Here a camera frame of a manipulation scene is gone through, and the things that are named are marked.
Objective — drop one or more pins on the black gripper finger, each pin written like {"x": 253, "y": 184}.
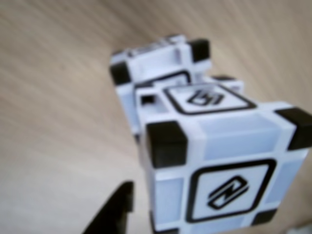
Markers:
{"x": 112, "y": 214}

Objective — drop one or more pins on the white cube lightning symbol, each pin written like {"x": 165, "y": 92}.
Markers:
{"x": 219, "y": 151}

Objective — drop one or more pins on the white cube stacked-layers symbol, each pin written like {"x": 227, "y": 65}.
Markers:
{"x": 156, "y": 61}

